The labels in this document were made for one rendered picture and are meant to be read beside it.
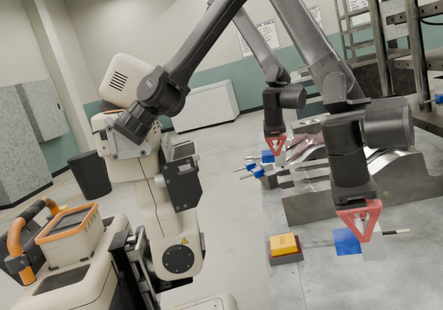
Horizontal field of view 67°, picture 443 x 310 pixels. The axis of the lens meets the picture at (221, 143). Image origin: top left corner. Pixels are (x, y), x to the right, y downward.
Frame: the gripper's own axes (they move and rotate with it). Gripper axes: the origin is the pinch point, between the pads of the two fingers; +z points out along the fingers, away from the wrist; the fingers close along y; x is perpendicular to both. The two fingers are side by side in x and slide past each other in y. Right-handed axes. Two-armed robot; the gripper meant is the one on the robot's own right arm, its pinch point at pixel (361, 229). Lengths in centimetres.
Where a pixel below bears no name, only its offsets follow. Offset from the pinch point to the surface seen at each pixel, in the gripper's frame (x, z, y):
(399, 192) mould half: -13.0, 11.4, 35.0
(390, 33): -111, -12, 462
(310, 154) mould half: 9, 6, 66
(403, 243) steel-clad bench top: -8.9, 15.0, 17.4
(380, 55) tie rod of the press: -39, -13, 168
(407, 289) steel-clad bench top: -5.8, 14.9, 2.8
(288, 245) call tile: 15.7, 11.1, 15.5
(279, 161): 17, 1, 47
